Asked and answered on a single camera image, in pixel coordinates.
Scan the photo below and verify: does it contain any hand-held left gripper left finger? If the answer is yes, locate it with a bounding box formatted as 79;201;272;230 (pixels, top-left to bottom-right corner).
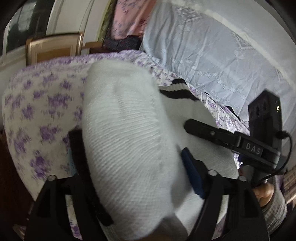
24;128;114;241

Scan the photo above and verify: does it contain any dark patterned blanket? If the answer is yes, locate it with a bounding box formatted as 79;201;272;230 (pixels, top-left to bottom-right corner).
102;35;144;52

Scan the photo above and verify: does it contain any pink floral blanket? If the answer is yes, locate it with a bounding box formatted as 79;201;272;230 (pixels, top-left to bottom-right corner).
112;0;158;40

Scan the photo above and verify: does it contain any green patterned cloth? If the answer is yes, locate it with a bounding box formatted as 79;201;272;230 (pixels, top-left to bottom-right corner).
98;0;116;44

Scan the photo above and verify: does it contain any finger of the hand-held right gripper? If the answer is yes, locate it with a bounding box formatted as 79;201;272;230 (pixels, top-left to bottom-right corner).
184;119;243;151

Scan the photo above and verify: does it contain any purple floral bed sheet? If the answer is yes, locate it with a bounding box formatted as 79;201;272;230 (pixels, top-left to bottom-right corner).
2;50;250;241

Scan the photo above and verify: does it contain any person's right hand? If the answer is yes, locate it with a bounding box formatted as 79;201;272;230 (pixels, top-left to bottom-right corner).
253;183;274;207

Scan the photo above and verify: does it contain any white lace cover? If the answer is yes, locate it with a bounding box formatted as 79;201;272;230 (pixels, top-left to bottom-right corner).
141;2;296;130

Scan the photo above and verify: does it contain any brick patterned cloth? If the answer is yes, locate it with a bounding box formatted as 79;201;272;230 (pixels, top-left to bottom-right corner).
281;171;296;204

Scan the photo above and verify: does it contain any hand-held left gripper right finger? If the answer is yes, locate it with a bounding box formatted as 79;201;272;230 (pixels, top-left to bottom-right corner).
180;147;271;241

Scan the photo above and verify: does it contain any white sweater with black stripes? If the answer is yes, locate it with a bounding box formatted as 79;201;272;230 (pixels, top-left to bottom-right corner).
81;59;240;241

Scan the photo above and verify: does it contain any person's right forearm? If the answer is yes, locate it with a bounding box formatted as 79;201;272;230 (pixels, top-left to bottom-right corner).
261;175;288;230

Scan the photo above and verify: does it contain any wooden cabinet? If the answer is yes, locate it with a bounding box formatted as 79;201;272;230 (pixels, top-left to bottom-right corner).
25;32;104;66

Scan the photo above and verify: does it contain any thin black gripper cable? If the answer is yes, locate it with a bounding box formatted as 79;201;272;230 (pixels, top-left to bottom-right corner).
252;131;292;186

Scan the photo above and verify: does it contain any window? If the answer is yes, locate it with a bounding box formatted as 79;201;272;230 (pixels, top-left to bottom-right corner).
6;0;55;54

